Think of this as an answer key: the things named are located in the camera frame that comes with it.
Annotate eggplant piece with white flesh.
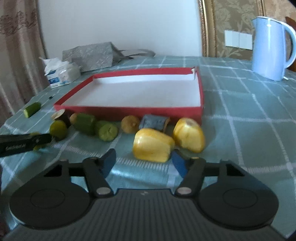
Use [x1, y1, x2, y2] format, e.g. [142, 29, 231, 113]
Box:
[51, 109, 71, 128]

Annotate small cucumber chunk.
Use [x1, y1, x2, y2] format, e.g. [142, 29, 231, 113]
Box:
[95, 120, 118, 142]

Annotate light blue electric kettle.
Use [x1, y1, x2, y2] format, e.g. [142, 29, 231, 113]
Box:
[252, 16, 295, 81]

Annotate green checked tablecloth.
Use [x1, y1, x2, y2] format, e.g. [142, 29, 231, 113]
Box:
[1, 56, 295, 237]

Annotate brown longan fruit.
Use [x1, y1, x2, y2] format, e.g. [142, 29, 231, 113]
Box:
[69, 113, 78, 125]

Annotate small orange fruit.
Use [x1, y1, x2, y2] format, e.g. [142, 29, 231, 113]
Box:
[121, 115, 140, 134]

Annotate lone cucumber piece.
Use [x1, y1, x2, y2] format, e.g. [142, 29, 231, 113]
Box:
[23, 102, 42, 118]

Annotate red shallow cardboard box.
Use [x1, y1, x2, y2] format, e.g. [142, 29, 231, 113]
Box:
[54, 67, 204, 124]

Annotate large cucumber chunk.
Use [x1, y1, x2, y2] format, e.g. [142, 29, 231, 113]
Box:
[73, 113, 96, 136]

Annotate beige floral curtain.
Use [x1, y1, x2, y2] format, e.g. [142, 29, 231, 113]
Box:
[1, 1, 48, 123]

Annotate white wall switch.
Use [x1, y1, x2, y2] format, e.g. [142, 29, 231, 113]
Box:
[224, 30, 253, 50]

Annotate grey patterned paper bag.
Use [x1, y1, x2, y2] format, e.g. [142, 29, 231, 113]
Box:
[62, 42, 155, 72]

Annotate gold framed headboard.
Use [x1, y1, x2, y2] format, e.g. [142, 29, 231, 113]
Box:
[197, 0, 265, 60]

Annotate tissue pack with cat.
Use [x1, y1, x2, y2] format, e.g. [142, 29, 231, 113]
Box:
[39, 57, 81, 88]

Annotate small eggplant slice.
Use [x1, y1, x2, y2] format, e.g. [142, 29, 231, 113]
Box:
[139, 114, 170, 133]

